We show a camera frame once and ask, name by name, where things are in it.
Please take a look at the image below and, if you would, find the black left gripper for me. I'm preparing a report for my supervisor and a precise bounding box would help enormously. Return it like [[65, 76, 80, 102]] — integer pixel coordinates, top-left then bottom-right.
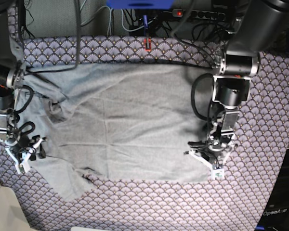
[[187, 139, 235, 166]]

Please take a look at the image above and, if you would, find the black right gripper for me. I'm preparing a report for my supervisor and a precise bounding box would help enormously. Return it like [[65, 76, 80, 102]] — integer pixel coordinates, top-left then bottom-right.
[[7, 135, 47, 164]]

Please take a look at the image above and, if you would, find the light grey T-shirt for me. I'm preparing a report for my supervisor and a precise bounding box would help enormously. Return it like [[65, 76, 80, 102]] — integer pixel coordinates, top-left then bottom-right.
[[20, 64, 209, 201]]

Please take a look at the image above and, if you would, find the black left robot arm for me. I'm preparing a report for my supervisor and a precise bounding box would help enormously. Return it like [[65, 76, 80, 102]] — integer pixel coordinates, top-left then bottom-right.
[[188, 0, 289, 170]]

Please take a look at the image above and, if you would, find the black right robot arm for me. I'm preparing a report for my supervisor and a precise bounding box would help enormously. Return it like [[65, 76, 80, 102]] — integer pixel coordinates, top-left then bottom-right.
[[0, 0, 46, 167]]

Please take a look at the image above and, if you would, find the patterned purple tablecloth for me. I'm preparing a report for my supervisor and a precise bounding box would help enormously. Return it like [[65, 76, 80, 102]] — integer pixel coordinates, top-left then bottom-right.
[[0, 3, 289, 231]]

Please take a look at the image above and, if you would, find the white foam board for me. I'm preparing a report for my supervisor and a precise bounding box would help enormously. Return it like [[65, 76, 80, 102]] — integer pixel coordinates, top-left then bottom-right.
[[0, 185, 31, 231]]

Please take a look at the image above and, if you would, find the black OpenArm box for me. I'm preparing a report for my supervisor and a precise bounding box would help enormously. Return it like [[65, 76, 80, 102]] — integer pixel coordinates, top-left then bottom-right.
[[255, 149, 289, 231]]

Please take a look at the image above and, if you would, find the red table clamp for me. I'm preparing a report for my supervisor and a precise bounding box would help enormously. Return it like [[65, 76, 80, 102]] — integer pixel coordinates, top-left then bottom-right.
[[144, 38, 152, 51]]

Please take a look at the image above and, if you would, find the black power strip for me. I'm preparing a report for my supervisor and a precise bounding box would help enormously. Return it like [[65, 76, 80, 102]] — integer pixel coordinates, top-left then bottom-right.
[[171, 9, 226, 22]]

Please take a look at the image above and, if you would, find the white camera bracket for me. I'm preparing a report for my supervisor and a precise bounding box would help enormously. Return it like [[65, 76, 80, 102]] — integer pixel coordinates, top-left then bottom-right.
[[184, 141, 235, 180], [4, 135, 47, 175]]

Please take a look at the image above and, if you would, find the blue clamp handle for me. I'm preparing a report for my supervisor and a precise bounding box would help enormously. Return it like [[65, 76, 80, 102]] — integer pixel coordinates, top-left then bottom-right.
[[143, 15, 148, 33]]

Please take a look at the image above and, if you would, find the white cable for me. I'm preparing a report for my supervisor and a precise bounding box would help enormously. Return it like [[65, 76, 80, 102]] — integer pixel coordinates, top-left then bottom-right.
[[79, 0, 113, 36]]

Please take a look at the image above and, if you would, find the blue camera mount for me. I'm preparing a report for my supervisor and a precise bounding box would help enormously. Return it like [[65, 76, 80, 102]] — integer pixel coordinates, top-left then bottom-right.
[[106, 0, 173, 10]]

